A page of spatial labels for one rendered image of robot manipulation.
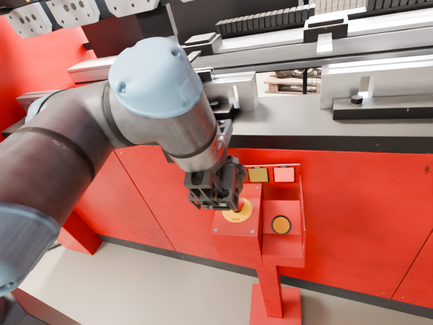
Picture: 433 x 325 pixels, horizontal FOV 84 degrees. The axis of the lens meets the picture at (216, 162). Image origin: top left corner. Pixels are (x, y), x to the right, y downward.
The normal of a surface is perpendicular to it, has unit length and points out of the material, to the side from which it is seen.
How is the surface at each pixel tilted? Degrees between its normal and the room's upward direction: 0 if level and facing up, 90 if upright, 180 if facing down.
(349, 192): 90
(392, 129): 0
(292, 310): 0
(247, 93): 90
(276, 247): 0
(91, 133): 72
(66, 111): 27
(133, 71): 20
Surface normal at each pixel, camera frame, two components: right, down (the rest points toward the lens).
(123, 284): -0.22, -0.75
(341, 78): -0.32, 0.66
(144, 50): -0.27, -0.48
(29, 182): 0.74, -0.46
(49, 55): 0.92, 0.05
